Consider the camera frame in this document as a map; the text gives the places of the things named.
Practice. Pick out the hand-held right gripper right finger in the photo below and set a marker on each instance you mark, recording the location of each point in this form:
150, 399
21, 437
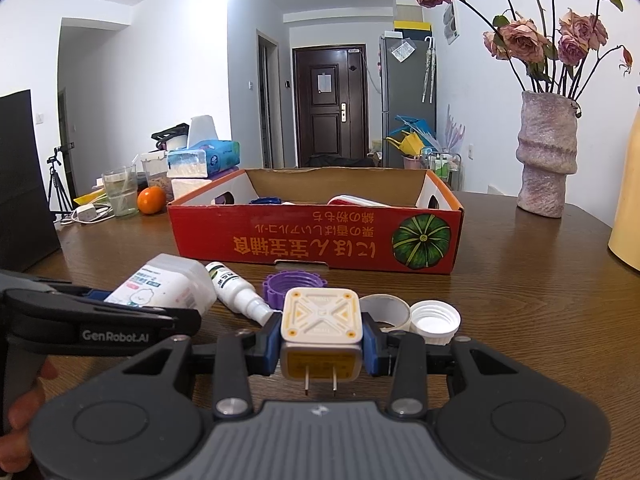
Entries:
368, 345

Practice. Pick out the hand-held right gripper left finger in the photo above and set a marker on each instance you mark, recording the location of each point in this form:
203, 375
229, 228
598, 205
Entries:
272, 342

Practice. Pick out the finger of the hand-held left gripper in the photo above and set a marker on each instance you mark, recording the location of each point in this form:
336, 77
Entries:
180, 325
97, 296

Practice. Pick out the white plastic bottle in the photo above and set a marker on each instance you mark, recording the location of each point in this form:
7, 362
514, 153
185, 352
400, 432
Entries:
165, 280

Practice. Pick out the white power adapter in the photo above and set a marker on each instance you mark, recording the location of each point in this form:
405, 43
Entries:
320, 320

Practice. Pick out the purple ribbed lid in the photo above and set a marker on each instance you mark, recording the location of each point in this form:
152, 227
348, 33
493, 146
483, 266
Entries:
280, 285

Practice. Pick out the white screw cap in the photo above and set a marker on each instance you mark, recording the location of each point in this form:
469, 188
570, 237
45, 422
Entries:
435, 317

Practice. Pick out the red cardboard box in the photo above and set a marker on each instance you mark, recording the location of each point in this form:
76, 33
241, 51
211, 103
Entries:
300, 245

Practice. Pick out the blue ribbed lid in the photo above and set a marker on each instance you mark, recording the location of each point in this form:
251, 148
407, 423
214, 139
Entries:
265, 201

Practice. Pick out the red and white lint brush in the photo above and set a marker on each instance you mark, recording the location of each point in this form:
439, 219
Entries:
357, 201

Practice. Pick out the person's left hand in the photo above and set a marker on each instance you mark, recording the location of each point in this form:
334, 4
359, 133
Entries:
22, 410

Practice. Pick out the white tape roll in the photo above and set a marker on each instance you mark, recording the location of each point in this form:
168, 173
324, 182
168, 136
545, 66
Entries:
404, 316

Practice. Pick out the small white spray bottle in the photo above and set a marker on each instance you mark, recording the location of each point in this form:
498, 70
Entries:
232, 285

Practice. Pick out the yellow packet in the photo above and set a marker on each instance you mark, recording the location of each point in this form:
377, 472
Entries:
90, 197

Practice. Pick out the clear drinking glass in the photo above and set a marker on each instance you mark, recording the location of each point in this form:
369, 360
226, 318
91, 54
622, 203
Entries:
120, 192

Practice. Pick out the orange fruit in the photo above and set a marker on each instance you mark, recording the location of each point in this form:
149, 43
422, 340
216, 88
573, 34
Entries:
151, 200

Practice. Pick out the black tripod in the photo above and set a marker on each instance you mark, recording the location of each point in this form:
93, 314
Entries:
57, 185

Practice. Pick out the black flat panel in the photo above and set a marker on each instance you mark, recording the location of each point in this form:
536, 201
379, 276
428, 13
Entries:
25, 185

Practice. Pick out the white box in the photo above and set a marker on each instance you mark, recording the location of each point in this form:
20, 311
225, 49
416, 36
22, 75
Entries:
187, 189

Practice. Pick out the clear plastic jar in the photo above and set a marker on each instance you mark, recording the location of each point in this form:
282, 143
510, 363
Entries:
156, 172

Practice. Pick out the purple box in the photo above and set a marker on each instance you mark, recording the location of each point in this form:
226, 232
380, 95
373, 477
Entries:
222, 174

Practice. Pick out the blue tissue pack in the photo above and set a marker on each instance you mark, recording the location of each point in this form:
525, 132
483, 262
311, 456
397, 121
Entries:
205, 157

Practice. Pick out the pink bucket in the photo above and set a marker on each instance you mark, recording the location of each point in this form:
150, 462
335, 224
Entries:
412, 162

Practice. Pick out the metal storage cart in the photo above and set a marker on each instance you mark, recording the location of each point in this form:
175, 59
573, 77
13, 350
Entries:
442, 170

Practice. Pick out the yellow watering can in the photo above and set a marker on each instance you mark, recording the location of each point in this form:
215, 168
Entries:
407, 145

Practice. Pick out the dark brown entrance door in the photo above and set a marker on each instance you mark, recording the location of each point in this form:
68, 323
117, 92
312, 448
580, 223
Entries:
327, 130

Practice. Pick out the grey interior door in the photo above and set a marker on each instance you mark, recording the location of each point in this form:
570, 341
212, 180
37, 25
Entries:
267, 105

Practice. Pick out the grey refrigerator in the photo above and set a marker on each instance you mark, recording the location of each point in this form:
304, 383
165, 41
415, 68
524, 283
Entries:
405, 90

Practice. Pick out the pink textured vase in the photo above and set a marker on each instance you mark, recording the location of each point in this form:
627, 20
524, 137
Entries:
547, 155

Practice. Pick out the white paper notice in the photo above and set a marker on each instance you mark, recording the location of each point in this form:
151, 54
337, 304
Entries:
324, 81

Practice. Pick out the white folded umbrella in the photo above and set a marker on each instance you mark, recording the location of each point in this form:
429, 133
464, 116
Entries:
430, 70

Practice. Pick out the clear plastic bag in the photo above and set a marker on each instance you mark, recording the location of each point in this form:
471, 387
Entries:
402, 51

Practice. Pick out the cream thermos jug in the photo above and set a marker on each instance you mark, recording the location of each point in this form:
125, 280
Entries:
627, 200

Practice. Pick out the yellow box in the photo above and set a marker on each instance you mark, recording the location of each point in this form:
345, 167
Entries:
412, 27

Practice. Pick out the bouquet of dried pink roses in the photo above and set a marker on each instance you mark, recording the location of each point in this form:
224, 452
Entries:
522, 37

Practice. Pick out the white wall heater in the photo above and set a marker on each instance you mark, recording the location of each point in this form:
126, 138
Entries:
502, 189

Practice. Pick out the wall photo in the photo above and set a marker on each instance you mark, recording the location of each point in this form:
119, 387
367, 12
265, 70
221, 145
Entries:
450, 22

